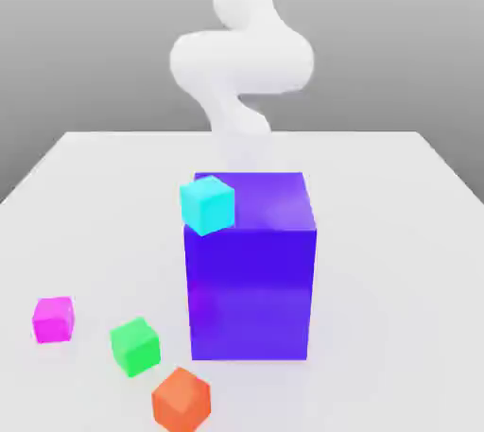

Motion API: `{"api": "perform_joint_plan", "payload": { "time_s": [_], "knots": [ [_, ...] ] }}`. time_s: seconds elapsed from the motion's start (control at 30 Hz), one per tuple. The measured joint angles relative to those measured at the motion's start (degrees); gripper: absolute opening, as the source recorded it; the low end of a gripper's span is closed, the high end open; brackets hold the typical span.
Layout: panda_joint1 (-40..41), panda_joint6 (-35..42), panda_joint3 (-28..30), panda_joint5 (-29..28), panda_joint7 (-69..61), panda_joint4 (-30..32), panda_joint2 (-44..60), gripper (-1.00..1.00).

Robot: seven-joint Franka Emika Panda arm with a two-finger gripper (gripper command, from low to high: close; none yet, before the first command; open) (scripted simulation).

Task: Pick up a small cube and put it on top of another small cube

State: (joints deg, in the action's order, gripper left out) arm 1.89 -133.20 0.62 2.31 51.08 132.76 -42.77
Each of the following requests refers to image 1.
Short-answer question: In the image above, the small orange cube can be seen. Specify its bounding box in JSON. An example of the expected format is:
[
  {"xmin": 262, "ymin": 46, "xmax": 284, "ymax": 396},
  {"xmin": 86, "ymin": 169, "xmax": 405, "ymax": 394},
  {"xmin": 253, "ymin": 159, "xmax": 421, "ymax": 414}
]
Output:
[{"xmin": 151, "ymin": 366, "xmax": 212, "ymax": 432}]

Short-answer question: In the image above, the large purple box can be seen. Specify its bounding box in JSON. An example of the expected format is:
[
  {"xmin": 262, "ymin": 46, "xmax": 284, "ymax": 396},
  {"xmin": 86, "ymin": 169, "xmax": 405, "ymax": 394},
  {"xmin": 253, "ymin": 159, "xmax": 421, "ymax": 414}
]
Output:
[{"xmin": 182, "ymin": 171, "xmax": 318, "ymax": 362}]

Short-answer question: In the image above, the small green cube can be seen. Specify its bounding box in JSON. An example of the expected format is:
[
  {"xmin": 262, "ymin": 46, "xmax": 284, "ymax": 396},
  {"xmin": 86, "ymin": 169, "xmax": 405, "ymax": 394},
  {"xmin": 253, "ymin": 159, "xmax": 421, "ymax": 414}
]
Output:
[{"xmin": 109, "ymin": 316, "xmax": 163, "ymax": 379}]

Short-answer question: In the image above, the small cyan cube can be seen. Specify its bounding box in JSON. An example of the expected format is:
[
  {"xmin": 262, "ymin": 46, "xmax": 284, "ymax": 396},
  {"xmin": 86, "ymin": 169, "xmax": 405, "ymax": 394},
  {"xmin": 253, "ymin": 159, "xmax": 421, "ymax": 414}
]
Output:
[{"xmin": 179, "ymin": 174, "xmax": 236, "ymax": 237}]

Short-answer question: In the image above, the small magenta cube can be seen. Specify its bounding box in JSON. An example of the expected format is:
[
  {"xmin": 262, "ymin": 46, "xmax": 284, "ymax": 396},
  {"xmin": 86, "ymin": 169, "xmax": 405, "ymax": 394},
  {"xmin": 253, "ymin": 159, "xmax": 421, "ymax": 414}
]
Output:
[{"xmin": 31, "ymin": 295, "xmax": 76, "ymax": 345}]

